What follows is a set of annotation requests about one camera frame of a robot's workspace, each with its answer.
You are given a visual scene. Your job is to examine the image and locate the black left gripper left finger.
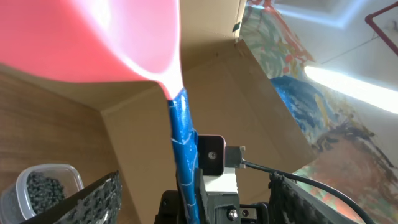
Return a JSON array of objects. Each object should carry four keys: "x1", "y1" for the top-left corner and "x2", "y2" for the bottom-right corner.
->
[{"x1": 22, "y1": 171, "x2": 122, "y2": 224}]

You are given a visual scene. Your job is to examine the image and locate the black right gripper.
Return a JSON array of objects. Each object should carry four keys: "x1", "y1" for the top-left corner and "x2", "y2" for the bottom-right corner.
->
[{"x1": 154, "y1": 169, "x2": 269, "y2": 224}]

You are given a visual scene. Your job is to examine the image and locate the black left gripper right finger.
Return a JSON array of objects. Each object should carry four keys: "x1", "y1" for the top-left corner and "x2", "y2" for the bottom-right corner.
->
[{"x1": 268, "y1": 173, "x2": 348, "y2": 224}]

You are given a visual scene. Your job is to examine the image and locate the pink scoop blue handle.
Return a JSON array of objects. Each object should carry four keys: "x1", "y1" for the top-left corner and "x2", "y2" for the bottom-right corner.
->
[{"x1": 1, "y1": 0, "x2": 201, "y2": 223}]

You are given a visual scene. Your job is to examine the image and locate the black beans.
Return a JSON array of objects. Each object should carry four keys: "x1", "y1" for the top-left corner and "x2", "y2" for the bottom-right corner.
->
[{"x1": 27, "y1": 172, "x2": 65, "y2": 215}]

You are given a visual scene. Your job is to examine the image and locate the clear plastic container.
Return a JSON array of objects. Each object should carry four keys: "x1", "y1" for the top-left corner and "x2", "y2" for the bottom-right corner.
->
[{"x1": 1, "y1": 164, "x2": 84, "y2": 224}]

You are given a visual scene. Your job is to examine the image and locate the cardboard box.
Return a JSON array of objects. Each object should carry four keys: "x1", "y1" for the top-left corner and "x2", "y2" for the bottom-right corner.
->
[{"x1": 1, "y1": 1, "x2": 313, "y2": 223}]

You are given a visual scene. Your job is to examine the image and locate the ceiling strip light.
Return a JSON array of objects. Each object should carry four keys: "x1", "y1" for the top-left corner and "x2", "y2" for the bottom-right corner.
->
[{"x1": 304, "y1": 66, "x2": 397, "y2": 114}]

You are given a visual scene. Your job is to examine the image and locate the red pipe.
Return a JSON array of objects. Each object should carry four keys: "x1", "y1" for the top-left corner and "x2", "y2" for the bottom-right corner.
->
[{"x1": 364, "y1": 1, "x2": 397, "y2": 55}]

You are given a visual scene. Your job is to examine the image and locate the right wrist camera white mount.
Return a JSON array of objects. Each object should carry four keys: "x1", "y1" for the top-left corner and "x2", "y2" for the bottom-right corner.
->
[{"x1": 197, "y1": 134, "x2": 246, "y2": 194}]

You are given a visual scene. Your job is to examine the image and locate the black right camera cable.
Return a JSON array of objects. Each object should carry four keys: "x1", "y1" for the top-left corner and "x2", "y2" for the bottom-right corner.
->
[{"x1": 241, "y1": 159, "x2": 377, "y2": 224}]

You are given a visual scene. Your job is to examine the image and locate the colourful painted wall cloth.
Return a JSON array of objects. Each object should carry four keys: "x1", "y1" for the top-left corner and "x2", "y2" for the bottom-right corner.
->
[{"x1": 240, "y1": 1, "x2": 397, "y2": 223}]

